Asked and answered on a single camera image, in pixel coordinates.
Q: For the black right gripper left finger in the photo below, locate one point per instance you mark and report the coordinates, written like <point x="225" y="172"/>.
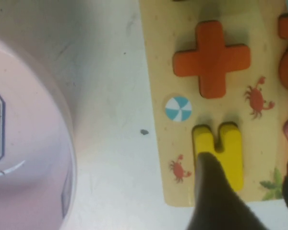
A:
<point x="216" y="203"/>

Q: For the yellow equals sign piece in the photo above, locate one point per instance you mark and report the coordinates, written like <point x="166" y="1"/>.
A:
<point x="231" y="153"/>

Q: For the wooden number puzzle board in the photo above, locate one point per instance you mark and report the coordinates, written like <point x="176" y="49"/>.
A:
<point x="158" y="72"/>

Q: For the orange plus sign piece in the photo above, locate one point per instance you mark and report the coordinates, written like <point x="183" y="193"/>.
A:
<point x="212" y="60"/>

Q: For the pink plastic bowl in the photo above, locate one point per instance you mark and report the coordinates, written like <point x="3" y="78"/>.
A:
<point x="31" y="131"/>

